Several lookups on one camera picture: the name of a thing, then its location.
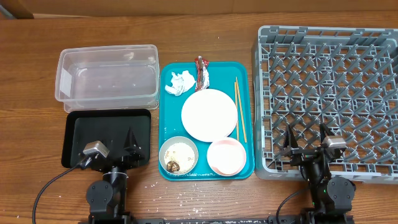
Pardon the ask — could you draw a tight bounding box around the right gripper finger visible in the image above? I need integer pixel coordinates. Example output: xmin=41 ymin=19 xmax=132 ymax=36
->
xmin=283 ymin=125 xmax=299 ymax=149
xmin=320 ymin=123 xmax=335 ymax=139

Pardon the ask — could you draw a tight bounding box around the pink small bowl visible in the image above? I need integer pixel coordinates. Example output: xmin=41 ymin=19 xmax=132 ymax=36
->
xmin=206 ymin=137 xmax=247 ymax=177

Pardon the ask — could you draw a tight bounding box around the white round plate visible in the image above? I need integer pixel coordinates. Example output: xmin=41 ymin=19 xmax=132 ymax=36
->
xmin=181 ymin=89 xmax=238 ymax=142

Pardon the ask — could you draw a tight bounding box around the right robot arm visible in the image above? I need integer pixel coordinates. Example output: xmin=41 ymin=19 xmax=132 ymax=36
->
xmin=275 ymin=123 xmax=356 ymax=224

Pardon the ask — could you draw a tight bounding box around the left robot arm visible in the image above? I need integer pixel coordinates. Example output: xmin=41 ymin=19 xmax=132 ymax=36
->
xmin=80 ymin=129 xmax=146 ymax=224

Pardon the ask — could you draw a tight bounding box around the grey dishwasher rack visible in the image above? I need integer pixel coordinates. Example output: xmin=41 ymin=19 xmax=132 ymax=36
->
xmin=252 ymin=26 xmax=397 ymax=184

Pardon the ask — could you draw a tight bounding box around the grey bowl with rice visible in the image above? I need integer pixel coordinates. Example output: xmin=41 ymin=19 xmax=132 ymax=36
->
xmin=159 ymin=136 xmax=198 ymax=176

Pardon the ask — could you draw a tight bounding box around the black plastic tray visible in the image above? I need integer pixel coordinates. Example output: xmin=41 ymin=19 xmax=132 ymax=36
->
xmin=61 ymin=109 xmax=151 ymax=168

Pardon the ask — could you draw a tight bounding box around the clear plastic bin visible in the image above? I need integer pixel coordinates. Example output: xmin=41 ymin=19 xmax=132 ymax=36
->
xmin=55 ymin=44 xmax=160 ymax=113

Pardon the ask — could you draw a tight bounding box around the crumpled white tissue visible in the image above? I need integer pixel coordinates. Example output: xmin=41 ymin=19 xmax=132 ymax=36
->
xmin=165 ymin=70 xmax=196 ymax=96

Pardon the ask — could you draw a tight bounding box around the left wooden chopstick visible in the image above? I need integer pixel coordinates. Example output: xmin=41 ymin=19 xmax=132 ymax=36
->
xmin=234 ymin=81 xmax=239 ymax=141

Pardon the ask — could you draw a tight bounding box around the wooden chopstick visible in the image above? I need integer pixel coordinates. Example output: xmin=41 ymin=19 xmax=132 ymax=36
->
xmin=234 ymin=81 xmax=239 ymax=141
xmin=235 ymin=77 xmax=248 ymax=143

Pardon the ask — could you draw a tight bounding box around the right wooden chopstick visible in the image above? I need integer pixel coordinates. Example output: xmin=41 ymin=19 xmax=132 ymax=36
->
xmin=235 ymin=77 xmax=248 ymax=143

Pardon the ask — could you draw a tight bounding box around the teal serving tray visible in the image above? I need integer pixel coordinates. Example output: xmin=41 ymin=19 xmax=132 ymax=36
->
xmin=159 ymin=62 xmax=255 ymax=181

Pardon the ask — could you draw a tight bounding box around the red foil snack wrapper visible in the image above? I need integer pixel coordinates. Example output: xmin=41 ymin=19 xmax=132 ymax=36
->
xmin=195 ymin=56 xmax=210 ymax=91

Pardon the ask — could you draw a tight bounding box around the left camera cable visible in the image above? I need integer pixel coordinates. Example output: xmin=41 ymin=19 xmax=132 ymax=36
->
xmin=32 ymin=155 xmax=94 ymax=224

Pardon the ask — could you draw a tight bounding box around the camera cable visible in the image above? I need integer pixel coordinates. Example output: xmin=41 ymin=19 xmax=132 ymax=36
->
xmin=275 ymin=186 xmax=312 ymax=224
xmin=32 ymin=155 xmax=94 ymax=224

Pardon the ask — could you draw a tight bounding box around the right camera cable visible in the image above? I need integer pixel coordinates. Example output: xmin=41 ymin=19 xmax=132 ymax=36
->
xmin=275 ymin=186 xmax=312 ymax=224

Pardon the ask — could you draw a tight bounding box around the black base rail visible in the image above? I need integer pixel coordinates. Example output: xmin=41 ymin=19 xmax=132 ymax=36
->
xmin=133 ymin=215 xmax=312 ymax=224

